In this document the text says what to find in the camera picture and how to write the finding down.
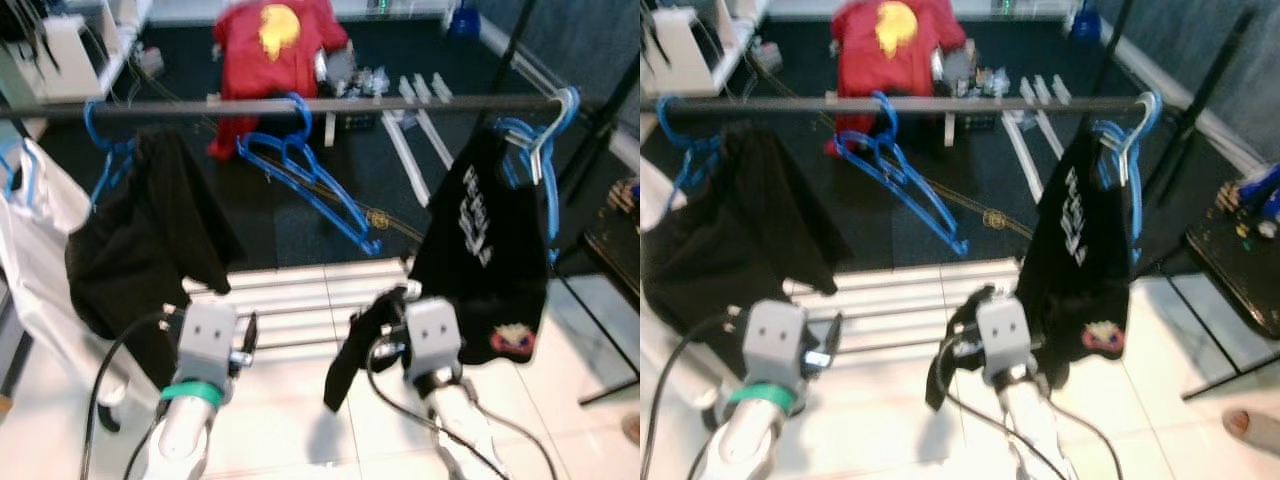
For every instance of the blue plastic item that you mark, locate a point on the blue plastic item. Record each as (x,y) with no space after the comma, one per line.
(1262,190)

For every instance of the small blue box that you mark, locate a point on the small blue box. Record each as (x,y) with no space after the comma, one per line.
(462,18)
(1090,18)

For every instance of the red draped cloth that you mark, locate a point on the red draped cloth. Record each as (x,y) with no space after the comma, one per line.
(270,90)
(890,85)

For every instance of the black rack top rail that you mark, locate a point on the black rack top rail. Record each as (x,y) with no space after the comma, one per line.
(1000,104)
(200,107)

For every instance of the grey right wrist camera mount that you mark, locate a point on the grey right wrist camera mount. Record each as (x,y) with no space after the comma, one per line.
(1005,342)
(433,340)

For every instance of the black equipment case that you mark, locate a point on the black equipment case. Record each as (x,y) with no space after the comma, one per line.
(355,85)
(975,85)

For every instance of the black side table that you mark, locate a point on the black side table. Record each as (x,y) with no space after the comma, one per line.
(615,240)
(1235,270)

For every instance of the person's foot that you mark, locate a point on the person's foot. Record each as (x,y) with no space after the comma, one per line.
(631,428)
(1250,430)

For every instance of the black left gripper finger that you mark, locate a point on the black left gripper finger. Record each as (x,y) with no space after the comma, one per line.
(250,330)
(834,332)

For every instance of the yellow cloth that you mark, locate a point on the yellow cloth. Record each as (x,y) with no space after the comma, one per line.
(278,30)
(897,28)

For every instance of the green tape wrist band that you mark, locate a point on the green tape wrist band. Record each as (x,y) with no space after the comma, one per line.
(758,398)
(190,393)

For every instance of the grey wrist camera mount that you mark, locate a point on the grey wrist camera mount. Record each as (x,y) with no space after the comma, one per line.
(1005,342)
(207,345)
(775,348)
(433,340)

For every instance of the long white floor tape strip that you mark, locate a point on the long white floor tape strip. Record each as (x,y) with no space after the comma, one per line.
(1025,160)
(410,165)

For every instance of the black rack bottom shelf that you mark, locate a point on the black rack bottom shelf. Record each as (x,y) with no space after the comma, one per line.
(300,318)
(900,318)

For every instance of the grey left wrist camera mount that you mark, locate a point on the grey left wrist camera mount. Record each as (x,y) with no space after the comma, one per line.
(775,348)
(207,345)

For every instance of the black shirt with white print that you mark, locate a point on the black shirt with white print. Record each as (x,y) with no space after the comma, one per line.
(480,280)
(1080,280)

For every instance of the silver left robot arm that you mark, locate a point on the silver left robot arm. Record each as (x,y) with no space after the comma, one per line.
(745,445)
(180,440)

